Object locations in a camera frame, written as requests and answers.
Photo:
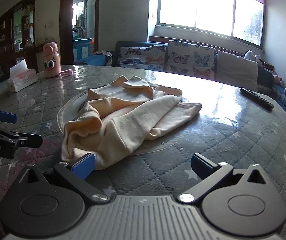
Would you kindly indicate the hanging grey clothes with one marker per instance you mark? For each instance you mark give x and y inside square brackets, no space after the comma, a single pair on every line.
[81,22]

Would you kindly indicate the white tissue pack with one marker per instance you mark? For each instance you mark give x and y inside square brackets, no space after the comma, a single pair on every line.
[23,81]

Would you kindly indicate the tall butterfly print cushion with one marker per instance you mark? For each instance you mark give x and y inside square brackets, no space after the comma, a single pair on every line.
[190,60]

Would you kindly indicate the blue blanket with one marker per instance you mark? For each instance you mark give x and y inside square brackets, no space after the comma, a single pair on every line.
[93,60]

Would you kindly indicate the pink cartoon water bottle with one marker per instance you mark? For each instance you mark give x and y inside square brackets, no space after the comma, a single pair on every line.
[50,65]

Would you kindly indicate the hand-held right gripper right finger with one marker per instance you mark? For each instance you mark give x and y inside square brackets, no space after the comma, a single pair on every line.
[200,163]

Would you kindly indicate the dark wooden door frame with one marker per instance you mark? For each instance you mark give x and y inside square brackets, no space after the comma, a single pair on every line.
[66,30]

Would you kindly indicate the blue storage cabinet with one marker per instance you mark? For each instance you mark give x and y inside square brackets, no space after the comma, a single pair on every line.
[81,50]

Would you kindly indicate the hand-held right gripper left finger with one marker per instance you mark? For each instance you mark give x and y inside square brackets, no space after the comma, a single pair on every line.
[84,166]

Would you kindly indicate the pink plush toy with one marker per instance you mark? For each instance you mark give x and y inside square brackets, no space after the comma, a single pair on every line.
[278,79]

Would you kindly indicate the white plush toy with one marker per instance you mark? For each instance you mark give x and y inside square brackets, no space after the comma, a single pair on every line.
[251,55]

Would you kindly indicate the cream knit garment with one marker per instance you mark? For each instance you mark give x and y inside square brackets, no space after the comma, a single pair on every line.
[133,110]

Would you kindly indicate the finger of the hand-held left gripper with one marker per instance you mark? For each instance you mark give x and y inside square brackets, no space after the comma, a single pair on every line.
[4,116]
[29,140]

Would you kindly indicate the large window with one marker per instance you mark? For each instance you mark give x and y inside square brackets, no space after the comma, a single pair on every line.
[197,2]

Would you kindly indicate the plain beige cushion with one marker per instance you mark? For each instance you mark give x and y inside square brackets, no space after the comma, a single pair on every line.
[236,70]

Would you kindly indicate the round built-in induction cooktop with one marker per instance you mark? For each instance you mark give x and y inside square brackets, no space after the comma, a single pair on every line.
[68,110]

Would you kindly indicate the wide butterfly print cushion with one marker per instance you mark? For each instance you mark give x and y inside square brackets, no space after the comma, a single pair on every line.
[140,56]

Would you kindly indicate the dark wooden display cabinet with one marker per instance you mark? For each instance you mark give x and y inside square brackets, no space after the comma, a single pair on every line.
[5,35]

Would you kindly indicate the black remote control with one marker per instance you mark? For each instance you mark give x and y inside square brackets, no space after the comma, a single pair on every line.
[256,98]

